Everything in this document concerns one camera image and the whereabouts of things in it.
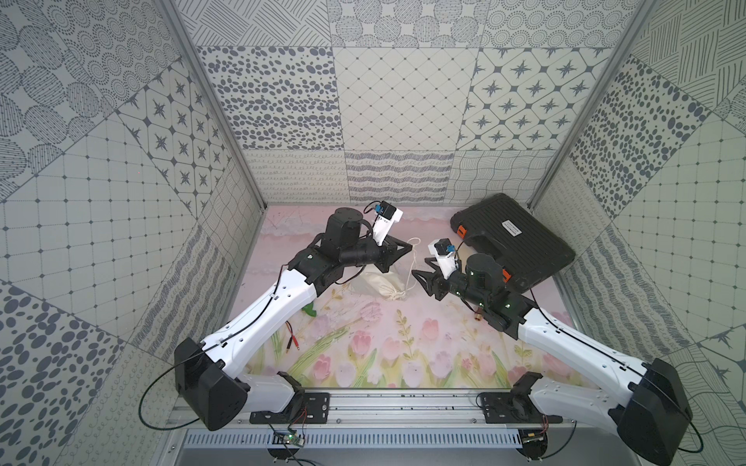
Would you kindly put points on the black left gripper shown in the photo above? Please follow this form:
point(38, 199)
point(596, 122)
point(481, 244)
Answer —
point(382, 252)

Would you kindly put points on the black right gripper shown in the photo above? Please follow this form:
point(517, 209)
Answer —
point(433, 280)

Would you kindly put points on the white cloth drawstring bag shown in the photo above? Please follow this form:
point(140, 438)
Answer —
point(373, 282)

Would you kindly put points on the white bag drawstring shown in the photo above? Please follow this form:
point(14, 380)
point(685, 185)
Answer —
point(415, 242)

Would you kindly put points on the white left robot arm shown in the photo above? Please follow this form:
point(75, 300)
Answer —
point(210, 373)

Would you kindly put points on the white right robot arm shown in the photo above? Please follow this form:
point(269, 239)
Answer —
point(643, 403)

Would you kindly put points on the black plastic tool case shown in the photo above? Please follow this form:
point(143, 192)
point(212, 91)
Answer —
point(527, 250)

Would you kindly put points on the red black alligator clip leads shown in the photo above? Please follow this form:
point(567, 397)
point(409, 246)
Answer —
point(292, 342)

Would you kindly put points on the green circuit board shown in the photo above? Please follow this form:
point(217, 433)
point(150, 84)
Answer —
point(292, 438)

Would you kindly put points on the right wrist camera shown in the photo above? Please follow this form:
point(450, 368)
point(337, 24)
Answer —
point(445, 254)

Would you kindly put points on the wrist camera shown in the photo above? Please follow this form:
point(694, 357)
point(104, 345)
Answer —
point(387, 217)
point(445, 254)

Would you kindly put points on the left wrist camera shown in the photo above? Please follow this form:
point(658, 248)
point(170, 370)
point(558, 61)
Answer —
point(387, 217)

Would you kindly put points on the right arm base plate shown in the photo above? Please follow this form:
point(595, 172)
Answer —
point(509, 408)

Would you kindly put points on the aluminium front rail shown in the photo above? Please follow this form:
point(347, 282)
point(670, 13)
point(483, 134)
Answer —
point(400, 409)

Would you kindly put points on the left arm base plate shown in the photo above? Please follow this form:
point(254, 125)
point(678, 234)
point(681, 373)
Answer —
point(304, 408)

